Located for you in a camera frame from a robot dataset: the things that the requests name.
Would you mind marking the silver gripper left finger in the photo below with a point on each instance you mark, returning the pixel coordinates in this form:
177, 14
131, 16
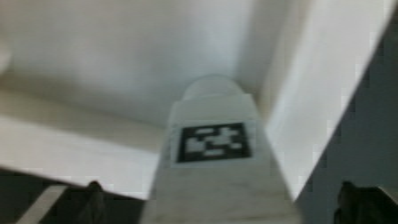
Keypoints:
68, 205

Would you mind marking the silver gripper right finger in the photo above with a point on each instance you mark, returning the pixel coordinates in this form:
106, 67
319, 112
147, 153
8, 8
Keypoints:
367, 207

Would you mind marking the white table leg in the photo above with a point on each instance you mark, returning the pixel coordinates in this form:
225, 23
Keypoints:
219, 184

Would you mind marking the white square table top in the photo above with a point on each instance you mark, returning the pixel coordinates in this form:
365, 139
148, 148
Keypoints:
100, 58

